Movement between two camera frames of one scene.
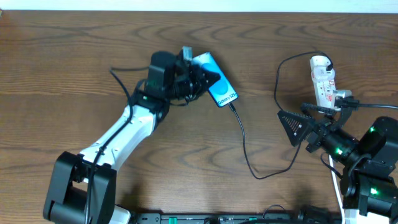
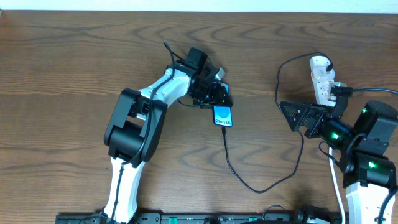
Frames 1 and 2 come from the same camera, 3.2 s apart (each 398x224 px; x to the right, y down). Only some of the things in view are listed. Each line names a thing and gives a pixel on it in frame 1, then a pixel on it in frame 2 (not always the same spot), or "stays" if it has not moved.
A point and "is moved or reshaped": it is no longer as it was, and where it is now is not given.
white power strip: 323,80 stays
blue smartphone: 222,91 is moved or reshaped
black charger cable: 234,111 to 301,148
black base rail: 217,218 stays
